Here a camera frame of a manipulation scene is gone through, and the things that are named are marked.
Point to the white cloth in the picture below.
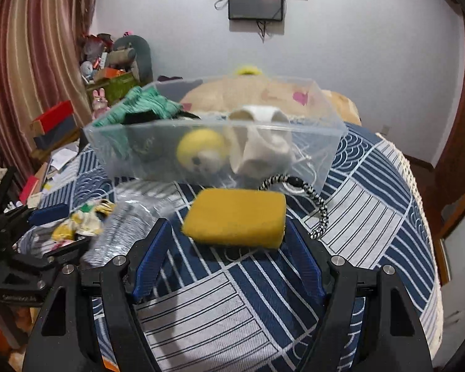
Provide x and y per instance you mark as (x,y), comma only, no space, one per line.
(263,143)

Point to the small black wall screen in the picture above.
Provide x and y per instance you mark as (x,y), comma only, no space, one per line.
(255,3)

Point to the blue patterned tablecloth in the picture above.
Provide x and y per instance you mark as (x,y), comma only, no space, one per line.
(372,209)

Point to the blue shoe box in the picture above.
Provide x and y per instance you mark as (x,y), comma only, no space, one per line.
(58,133)

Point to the red shoe box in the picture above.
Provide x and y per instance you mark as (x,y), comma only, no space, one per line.
(54,114)

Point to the clear plastic storage box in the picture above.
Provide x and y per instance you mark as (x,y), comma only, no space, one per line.
(159,143)

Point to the yellow and white plush toy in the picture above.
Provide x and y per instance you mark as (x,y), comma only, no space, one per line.
(85,223)

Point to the pink rabbit figure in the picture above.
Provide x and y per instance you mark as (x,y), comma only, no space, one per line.
(100,102)

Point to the black cloth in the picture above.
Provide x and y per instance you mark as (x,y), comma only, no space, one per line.
(141,118)

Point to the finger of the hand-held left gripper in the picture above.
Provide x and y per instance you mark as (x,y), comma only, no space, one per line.
(68,254)
(48,214)

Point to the pile of white papers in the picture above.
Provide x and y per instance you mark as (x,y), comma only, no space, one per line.
(62,161)

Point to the clear plastic bag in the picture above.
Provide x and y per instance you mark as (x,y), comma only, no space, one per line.
(128,224)

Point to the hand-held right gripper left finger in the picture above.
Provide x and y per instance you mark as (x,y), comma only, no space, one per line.
(152,267)

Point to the yellow sponge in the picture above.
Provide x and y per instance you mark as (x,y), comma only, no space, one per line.
(236,217)

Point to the green knitted cloth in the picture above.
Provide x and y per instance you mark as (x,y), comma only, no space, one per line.
(147,102)

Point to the green cardboard box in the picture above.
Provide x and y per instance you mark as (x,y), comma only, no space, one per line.
(116,85)

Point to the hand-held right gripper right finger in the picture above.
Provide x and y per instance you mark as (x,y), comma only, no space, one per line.
(308,267)

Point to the large beige plush cushion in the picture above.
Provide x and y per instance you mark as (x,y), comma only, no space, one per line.
(232,89)

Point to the striped red curtain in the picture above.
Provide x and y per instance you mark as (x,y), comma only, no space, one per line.
(27,54)

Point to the yellow hair band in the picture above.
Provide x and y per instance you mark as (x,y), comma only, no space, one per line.
(248,71)

